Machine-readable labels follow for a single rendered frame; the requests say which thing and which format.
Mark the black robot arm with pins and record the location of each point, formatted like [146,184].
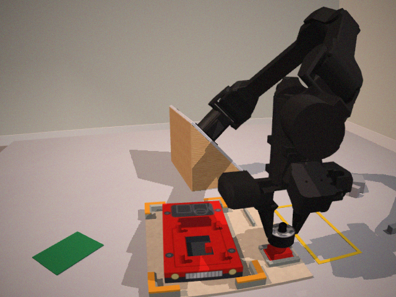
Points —
[312,118]

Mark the yellow rectangular outline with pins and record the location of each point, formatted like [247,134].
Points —
[309,250]

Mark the green flat rectangle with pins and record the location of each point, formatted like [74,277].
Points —
[64,254]

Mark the red base with black post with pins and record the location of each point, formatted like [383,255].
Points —
[275,253]

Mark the black toy wheel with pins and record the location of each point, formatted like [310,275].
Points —
[282,240]

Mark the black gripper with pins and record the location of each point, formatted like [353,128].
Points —
[240,190]

